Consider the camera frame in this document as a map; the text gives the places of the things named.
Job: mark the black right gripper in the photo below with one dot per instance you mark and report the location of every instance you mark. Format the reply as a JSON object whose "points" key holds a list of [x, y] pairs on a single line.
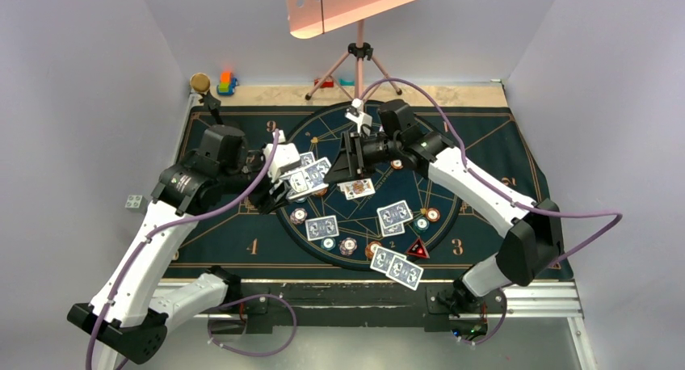
{"points": [[351, 159]]}

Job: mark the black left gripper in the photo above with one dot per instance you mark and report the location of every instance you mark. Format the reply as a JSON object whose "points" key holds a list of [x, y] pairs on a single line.
{"points": [[264, 200]]}

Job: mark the purple chips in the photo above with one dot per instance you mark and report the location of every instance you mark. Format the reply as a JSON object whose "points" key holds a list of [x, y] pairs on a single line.
{"points": [[298, 216]]}

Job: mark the card sliding from deck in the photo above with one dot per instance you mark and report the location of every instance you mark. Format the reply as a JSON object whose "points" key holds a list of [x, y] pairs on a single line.
{"points": [[315, 173]]}

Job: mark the dealt card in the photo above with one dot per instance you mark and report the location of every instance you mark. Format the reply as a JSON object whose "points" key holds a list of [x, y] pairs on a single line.
{"points": [[394, 214], [307, 159]]}

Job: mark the red chip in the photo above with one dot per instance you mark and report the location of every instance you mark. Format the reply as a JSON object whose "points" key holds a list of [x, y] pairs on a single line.
{"points": [[396, 165], [432, 215]]}

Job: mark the face down burn card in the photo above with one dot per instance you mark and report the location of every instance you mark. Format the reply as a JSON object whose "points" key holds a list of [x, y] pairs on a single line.
{"points": [[321, 227]]}

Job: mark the green poker chip stack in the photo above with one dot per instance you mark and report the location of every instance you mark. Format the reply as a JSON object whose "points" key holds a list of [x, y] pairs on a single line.
{"points": [[328, 244]]}

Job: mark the purple white poker chip stack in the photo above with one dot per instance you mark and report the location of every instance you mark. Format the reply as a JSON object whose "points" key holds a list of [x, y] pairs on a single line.
{"points": [[348, 246]]}

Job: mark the orange poker chip stack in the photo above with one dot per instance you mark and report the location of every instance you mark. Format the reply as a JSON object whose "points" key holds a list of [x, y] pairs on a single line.
{"points": [[371, 249]]}

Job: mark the dealer seat card one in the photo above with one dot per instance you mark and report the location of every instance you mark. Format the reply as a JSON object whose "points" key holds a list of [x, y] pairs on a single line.
{"points": [[382, 259]]}

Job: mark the red triangle dealer marker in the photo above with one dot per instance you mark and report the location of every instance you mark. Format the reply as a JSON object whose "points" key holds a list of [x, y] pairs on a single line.
{"points": [[418, 250]]}

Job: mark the dealer seat card two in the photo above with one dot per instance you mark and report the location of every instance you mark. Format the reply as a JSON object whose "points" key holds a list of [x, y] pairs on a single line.
{"points": [[405, 273]]}

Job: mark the blue playing card deck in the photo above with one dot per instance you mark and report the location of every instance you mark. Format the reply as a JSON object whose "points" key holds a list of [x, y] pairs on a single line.
{"points": [[301, 185]]}

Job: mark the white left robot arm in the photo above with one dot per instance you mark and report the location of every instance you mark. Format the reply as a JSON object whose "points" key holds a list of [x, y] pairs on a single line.
{"points": [[126, 322]]}

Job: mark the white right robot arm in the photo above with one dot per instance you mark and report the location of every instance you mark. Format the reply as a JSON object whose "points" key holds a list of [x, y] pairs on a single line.
{"points": [[531, 231]]}

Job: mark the dark green poker mat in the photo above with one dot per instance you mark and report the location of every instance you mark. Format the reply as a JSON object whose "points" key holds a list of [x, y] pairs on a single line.
{"points": [[256, 246]]}

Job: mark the round dark blue mat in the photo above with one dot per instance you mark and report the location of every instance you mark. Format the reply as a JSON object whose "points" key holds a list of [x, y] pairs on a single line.
{"points": [[320, 133]]}

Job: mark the teal toy block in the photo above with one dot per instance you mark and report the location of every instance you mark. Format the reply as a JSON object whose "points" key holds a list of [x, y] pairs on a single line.
{"points": [[345, 82]]}

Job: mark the red toy block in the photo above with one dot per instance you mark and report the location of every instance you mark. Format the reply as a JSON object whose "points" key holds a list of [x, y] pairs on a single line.
{"points": [[328, 83]]}

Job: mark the pink tripod stand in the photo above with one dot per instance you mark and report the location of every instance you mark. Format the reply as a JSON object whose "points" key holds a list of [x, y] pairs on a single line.
{"points": [[361, 51]]}

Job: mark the colourful toy blocks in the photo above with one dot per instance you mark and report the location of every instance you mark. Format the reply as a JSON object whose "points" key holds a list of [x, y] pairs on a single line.
{"points": [[227, 84]]}

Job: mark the gold round lid jar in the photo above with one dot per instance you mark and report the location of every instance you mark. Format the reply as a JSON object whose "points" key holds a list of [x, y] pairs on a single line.
{"points": [[200, 83]]}

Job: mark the grey toy brick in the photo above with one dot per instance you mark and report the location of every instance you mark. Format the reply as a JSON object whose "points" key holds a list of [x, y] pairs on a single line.
{"points": [[136, 204]]}

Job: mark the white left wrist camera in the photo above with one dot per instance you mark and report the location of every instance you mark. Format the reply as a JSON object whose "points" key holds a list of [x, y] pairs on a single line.
{"points": [[284, 156]]}

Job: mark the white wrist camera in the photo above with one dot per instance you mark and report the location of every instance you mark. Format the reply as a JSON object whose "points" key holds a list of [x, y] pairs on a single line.
{"points": [[284, 156], [355, 113]]}

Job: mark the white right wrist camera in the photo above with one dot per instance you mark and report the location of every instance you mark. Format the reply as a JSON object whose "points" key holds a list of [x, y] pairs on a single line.
{"points": [[355, 113]]}

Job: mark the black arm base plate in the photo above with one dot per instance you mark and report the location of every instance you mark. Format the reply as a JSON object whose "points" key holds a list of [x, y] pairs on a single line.
{"points": [[356, 303]]}

